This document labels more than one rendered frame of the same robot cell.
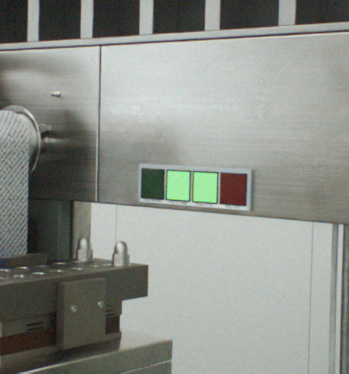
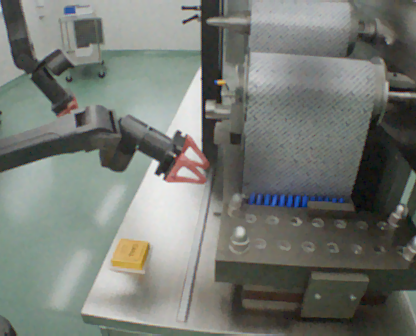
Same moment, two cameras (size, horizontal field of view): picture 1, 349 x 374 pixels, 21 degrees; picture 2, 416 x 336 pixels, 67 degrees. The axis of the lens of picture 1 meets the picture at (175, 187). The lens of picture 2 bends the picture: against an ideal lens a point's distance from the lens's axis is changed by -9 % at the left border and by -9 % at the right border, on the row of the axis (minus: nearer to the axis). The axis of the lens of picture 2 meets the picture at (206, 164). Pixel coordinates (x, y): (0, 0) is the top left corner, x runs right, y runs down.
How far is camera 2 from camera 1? 1.27 m
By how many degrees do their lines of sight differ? 61
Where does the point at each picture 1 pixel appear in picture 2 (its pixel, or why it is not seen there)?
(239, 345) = not seen: outside the picture
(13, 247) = (337, 189)
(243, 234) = not seen: outside the picture
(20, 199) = (352, 151)
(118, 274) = (394, 272)
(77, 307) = (324, 295)
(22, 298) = (265, 274)
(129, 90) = not seen: outside the picture
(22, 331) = (267, 290)
